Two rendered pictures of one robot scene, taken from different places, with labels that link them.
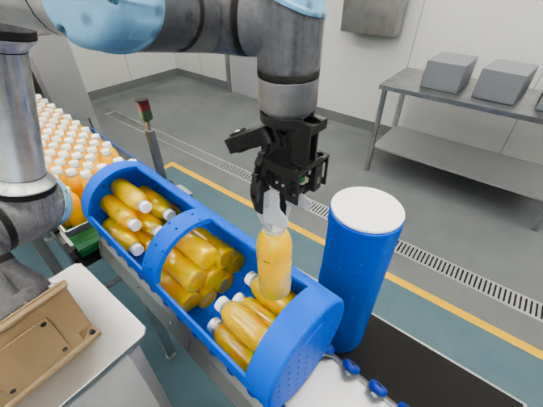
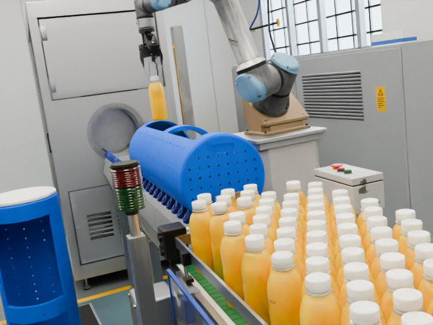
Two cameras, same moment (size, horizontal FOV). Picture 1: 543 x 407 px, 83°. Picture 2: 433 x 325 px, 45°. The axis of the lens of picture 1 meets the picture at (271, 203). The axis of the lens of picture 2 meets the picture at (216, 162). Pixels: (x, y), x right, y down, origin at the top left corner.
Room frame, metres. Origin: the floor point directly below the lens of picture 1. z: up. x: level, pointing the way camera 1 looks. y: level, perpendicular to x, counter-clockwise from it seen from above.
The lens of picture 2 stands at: (2.32, 1.32, 1.43)
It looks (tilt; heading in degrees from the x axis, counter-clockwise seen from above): 10 degrees down; 209
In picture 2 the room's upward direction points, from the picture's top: 7 degrees counter-clockwise
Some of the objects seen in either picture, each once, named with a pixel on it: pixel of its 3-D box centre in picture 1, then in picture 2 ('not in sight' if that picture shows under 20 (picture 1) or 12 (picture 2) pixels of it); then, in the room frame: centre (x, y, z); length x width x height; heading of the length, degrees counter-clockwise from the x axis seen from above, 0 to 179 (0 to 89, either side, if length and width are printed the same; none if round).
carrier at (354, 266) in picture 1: (348, 279); (40, 300); (0.92, -0.37, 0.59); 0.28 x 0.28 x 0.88
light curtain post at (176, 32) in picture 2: not in sight; (194, 171); (-0.31, -0.30, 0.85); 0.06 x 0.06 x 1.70; 48
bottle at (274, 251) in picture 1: (274, 259); (157, 99); (0.40, -0.01, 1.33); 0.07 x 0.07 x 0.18
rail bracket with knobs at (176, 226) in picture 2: not in sight; (174, 242); (1.12, 0.48, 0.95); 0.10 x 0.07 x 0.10; 138
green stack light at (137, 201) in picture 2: (145, 114); (129, 196); (1.46, 0.62, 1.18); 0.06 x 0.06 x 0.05
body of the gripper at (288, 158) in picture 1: (290, 152); (147, 43); (0.38, -0.03, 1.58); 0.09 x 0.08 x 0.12; 48
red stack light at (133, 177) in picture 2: (142, 105); (126, 176); (1.46, 0.62, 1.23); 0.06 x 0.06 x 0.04
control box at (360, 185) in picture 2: not in sight; (347, 187); (0.86, 0.93, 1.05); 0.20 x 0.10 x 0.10; 48
